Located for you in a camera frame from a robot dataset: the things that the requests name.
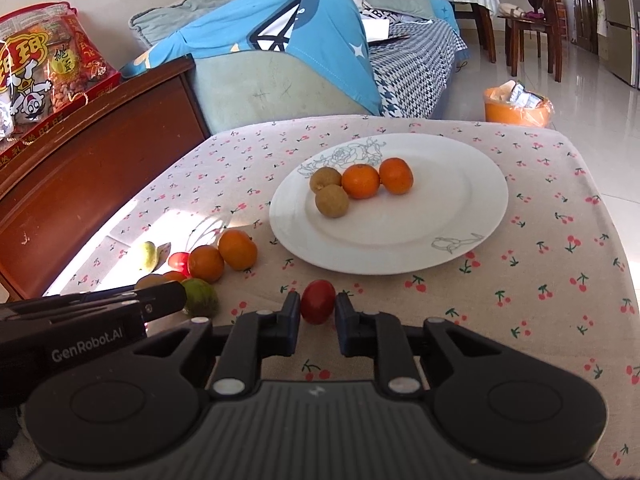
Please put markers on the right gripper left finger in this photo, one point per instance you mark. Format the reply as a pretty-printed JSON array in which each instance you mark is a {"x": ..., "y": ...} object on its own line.
[{"x": 240, "y": 348}]

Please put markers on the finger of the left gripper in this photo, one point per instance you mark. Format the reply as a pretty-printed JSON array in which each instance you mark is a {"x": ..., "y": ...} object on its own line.
[{"x": 44, "y": 336}]

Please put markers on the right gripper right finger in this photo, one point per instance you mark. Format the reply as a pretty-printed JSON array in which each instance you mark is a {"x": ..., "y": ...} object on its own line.
[{"x": 381, "y": 338}]

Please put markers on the green lime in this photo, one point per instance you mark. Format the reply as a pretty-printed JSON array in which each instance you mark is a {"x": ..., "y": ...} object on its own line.
[{"x": 201, "y": 298}]

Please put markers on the orange tangerine back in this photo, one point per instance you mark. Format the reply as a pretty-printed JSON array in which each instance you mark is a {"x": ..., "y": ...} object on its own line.
[{"x": 206, "y": 263}]

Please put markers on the sunlit orange tangerine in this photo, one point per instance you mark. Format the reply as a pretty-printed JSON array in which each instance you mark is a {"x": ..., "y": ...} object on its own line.
[{"x": 237, "y": 249}]

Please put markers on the small red tomato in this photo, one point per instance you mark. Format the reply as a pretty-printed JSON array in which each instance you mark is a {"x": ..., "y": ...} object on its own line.
[{"x": 179, "y": 261}]

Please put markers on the brown kiwi front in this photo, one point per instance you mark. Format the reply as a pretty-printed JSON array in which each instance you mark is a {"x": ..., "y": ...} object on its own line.
[{"x": 150, "y": 280}]

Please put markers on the brown kiwi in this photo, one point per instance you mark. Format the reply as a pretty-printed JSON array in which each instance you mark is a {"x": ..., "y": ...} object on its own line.
[
  {"x": 323, "y": 177},
  {"x": 150, "y": 280},
  {"x": 332, "y": 201}
]

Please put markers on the small green mango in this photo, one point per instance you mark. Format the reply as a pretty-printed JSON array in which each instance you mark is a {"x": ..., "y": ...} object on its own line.
[{"x": 148, "y": 256}]

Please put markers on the large orange tangerine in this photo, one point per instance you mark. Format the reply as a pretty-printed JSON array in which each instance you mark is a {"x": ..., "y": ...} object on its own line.
[{"x": 360, "y": 181}]

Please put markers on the small orange tangerine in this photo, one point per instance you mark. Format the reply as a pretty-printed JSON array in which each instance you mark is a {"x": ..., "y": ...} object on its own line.
[{"x": 174, "y": 276}]

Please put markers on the dark wooden cabinet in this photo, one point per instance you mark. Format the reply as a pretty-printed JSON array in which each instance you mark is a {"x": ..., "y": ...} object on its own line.
[{"x": 60, "y": 190}]

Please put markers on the white floral plate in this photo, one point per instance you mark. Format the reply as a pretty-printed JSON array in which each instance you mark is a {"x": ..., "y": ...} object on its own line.
[{"x": 458, "y": 199}]

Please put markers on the cherry print tablecloth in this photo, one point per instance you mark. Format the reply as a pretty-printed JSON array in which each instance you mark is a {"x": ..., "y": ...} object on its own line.
[{"x": 499, "y": 229}]

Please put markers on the pale green sofa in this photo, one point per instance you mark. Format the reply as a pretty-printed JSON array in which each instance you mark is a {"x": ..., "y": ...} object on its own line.
[{"x": 244, "y": 88}]

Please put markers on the orange trash bin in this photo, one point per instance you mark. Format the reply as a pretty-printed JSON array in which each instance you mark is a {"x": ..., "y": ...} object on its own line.
[{"x": 512, "y": 103}]

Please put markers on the houndstooth sofa cover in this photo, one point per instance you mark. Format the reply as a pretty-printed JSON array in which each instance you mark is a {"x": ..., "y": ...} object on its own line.
[{"x": 413, "y": 68}]

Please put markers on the red snack gift bag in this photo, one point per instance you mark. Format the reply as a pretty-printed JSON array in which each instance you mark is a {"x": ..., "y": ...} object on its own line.
[{"x": 49, "y": 69}]

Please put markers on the blue printed blanket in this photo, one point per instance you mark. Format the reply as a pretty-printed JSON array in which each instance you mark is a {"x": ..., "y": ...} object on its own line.
[{"x": 328, "y": 36}]

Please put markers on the wooden chair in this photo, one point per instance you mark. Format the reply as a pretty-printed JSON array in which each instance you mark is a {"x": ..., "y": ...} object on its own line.
[{"x": 543, "y": 19}]

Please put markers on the refrigerator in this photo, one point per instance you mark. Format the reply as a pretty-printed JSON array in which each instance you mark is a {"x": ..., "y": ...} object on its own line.
[{"x": 622, "y": 35}]

